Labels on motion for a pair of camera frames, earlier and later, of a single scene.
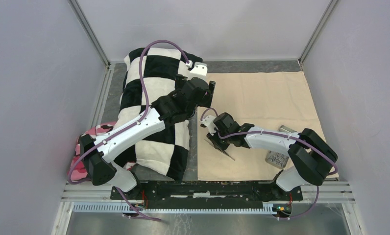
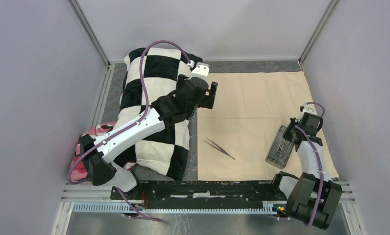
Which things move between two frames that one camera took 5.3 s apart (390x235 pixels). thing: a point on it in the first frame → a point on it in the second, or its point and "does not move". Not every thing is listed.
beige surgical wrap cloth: (269, 99) does not move
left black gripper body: (207, 101) does not move
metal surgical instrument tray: (277, 159) does not move
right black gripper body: (222, 143) → (290, 129)
